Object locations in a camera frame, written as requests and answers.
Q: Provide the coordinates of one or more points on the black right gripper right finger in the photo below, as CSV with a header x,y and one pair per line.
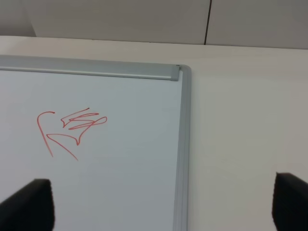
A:
x,y
290,203

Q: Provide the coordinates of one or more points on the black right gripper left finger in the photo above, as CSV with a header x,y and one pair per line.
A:
x,y
29,209

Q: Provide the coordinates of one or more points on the white whiteboard with aluminium frame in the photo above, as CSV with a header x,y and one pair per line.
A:
x,y
132,172

